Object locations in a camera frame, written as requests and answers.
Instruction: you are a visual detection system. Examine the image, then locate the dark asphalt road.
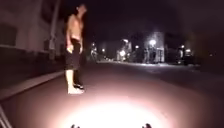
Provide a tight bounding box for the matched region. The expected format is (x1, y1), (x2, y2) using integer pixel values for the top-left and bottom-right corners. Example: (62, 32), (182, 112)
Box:
(0, 60), (224, 128)

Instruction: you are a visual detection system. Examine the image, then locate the lit building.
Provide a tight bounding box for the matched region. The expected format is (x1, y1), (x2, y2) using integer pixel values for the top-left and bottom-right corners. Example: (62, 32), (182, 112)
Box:
(143, 31), (166, 64)

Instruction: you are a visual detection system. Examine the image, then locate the person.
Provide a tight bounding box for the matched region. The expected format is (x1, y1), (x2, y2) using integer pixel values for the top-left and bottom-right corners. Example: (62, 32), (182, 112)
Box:
(64, 3), (89, 95)

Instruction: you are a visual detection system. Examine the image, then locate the pole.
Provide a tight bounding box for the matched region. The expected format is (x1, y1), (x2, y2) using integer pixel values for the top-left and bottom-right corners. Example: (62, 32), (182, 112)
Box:
(48, 0), (62, 61)

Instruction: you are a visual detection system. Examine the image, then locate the pale concrete kerb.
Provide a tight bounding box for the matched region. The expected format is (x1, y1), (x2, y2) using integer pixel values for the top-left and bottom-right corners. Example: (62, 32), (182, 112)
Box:
(0, 70), (66, 101)

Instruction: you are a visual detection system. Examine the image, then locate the pale building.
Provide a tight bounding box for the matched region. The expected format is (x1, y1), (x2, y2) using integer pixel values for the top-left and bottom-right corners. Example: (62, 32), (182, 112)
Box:
(0, 0), (68, 58)

